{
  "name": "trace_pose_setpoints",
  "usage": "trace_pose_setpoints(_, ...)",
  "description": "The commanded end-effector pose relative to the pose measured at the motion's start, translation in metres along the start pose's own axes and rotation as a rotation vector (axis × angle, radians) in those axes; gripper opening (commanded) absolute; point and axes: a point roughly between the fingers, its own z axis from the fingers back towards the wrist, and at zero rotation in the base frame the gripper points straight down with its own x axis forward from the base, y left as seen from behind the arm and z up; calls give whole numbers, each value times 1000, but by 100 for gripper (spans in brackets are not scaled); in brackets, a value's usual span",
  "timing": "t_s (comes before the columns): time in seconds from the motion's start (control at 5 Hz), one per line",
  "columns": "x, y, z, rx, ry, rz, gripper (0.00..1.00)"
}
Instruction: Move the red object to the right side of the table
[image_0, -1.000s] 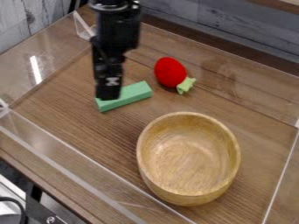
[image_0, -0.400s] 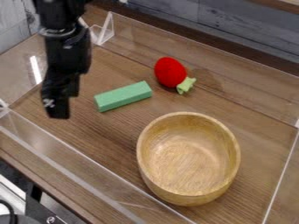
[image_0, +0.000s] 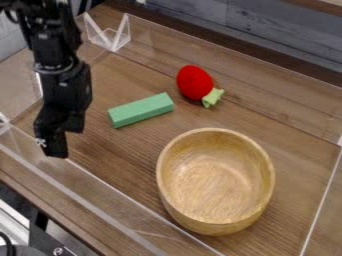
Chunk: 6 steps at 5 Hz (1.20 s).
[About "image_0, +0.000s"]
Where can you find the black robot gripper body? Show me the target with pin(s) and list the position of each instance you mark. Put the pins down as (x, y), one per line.
(67, 96)

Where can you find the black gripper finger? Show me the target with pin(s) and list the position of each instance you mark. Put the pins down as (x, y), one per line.
(50, 132)

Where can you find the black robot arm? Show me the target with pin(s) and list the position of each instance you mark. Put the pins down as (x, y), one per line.
(54, 39)

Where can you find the green foam block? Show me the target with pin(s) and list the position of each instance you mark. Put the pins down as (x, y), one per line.
(140, 110)

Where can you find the red plush strawberry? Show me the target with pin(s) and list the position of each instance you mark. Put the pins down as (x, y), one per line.
(197, 86)

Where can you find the wooden bowl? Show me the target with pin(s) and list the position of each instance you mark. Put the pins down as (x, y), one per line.
(216, 180)

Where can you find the clear acrylic corner bracket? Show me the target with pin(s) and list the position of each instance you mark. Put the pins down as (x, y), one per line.
(109, 38)

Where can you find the black metal table frame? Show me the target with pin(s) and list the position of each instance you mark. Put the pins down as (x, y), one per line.
(51, 239)

